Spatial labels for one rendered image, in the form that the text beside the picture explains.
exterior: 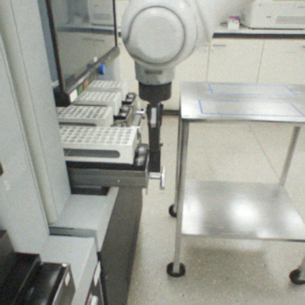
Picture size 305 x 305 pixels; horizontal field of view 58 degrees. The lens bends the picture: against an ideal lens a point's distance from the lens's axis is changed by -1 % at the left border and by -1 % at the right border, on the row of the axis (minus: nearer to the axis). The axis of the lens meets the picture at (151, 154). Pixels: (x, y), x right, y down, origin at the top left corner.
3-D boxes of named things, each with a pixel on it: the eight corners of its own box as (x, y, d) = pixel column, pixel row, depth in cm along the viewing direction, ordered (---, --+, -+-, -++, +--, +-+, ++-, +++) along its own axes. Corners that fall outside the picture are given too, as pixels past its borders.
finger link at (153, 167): (161, 148, 70) (161, 149, 69) (160, 171, 74) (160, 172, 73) (148, 147, 70) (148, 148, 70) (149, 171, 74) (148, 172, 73)
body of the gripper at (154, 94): (140, 75, 66) (141, 112, 70) (135, 86, 58) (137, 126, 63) (172, 76, 65) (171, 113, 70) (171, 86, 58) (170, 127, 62)
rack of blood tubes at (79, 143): (15, 163, 70) (9, 141, 67) (33, 145, 78) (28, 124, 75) (133, 168, 68) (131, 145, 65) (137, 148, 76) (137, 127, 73)
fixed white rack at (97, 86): (50, 102, 110) (47, 86, 107) (59, 94, 119) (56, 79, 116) (124, 103, 108) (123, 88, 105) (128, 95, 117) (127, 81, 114)
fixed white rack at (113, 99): (33, 116, 97) (28, 99, 94) (44, 106, 105) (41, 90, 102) (117, 118, 95) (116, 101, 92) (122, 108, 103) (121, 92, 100)
